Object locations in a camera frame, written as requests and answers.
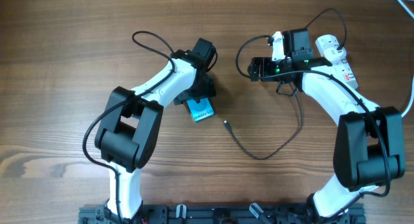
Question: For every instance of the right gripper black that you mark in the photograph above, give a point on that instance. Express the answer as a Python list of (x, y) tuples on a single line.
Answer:
[(266, 63)]

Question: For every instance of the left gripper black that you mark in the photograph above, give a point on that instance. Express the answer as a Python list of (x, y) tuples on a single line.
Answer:
[(208, 90)]

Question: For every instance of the blue Galaxy S25 smartphone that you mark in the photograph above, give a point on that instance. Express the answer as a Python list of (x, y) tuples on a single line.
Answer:
[(200, 110)]

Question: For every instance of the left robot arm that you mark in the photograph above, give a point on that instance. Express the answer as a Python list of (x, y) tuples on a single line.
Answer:
[(128, 132)]

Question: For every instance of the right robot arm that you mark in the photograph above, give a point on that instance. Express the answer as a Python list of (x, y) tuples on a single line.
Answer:
[(369, 146)]

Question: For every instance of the white charger plug adapter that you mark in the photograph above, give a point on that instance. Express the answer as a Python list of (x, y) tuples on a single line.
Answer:
[(333, 54)]

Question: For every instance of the white power strip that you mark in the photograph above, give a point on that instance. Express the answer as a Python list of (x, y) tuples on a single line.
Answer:
[(341, 67)]

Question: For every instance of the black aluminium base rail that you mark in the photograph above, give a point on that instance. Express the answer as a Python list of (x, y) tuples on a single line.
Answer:
[(163, 214)]

